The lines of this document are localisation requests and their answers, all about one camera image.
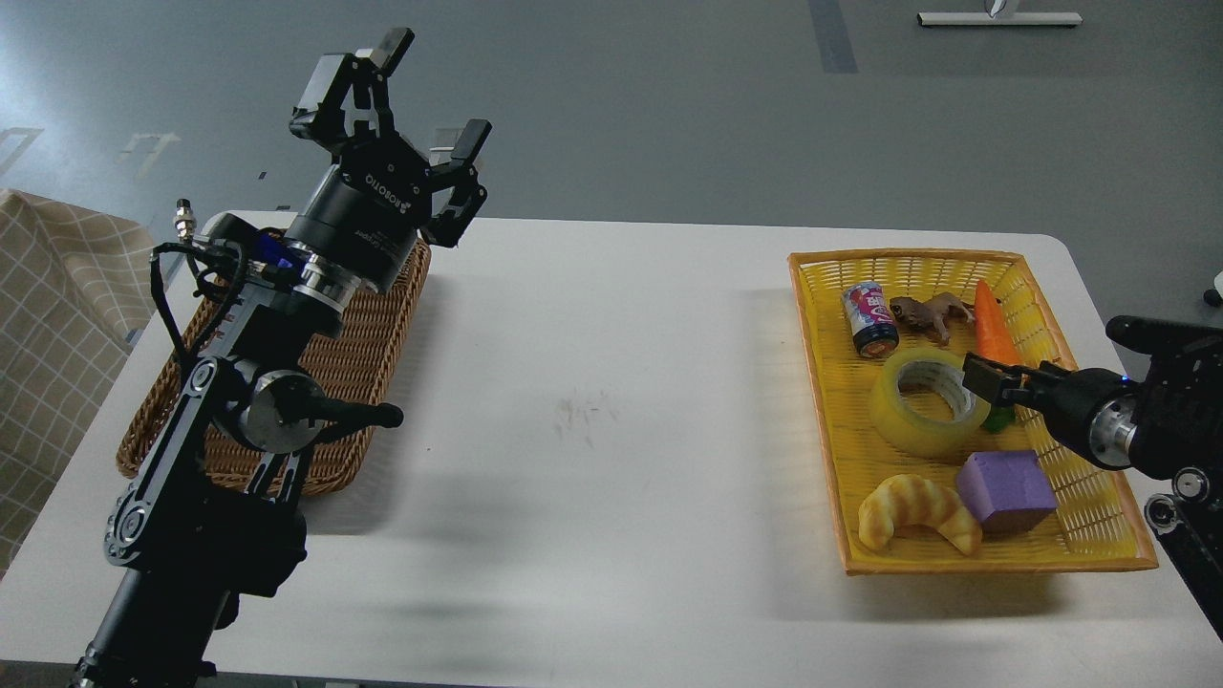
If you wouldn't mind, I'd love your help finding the purple foam cube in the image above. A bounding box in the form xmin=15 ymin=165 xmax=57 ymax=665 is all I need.
xmin=954 ymin=450 xmax=1058 ymax=535

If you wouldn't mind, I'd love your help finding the beige checkered cloth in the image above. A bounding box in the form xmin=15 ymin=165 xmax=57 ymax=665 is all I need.
xmin=1 ymin=188 xmax=153 ymax=569

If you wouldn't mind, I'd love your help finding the yellow tape roll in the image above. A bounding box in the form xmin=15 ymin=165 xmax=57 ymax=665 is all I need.
xmin=868 ymin=348 xmax=991 ymax=462

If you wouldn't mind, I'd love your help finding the orange toy carrot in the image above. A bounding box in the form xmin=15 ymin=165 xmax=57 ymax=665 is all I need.
xmin=974 ymin=279 xmax=1022 ymax=434

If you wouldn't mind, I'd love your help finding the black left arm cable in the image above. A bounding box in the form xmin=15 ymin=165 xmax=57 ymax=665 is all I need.
xmin=148 ymin=241 xmax=251 ymax=374

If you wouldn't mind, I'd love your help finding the brown wicker basket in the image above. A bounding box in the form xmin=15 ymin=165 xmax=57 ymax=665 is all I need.
xmin=117 ymin=229 xmax=433 ymax=497

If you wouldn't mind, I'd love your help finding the brown toy frog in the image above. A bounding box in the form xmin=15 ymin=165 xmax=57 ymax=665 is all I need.
xmin=890 ymin=291 xmax=976 ymax=347

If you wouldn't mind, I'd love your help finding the toy croissant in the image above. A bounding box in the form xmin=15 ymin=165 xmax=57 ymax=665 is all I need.
xmin=857 ymin=474 xmax=983 ymax=556

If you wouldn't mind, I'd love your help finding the white floor stand base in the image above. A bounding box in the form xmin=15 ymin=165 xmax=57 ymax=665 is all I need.
xmin=916 ymin=1 xmax=1084 ymax=28

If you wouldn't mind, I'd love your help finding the yellow plastic basket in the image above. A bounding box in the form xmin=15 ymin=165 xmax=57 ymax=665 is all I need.
xmin=789 ymin=247 xmax=1157 ymax=576

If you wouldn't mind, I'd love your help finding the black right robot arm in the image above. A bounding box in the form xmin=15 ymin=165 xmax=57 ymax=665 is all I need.
xmin=963 ymin=317 xmax=1222 ymax=632

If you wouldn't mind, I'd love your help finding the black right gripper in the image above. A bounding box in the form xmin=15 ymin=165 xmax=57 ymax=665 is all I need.
xmin=963 ymin=352 xmax=1134 ymax=470

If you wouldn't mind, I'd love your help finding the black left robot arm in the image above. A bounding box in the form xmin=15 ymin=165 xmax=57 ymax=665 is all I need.
xmin=71 ymin=27 xmax=492 ymax=687

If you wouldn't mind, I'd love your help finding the small drink can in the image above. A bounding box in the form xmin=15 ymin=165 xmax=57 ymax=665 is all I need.
xmin=840 ymin=280 xmax=899 ymax=358

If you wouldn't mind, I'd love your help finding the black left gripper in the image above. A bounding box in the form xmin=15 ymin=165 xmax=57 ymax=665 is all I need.
xmin=287 ymin=27 xmax=492 ymax=292

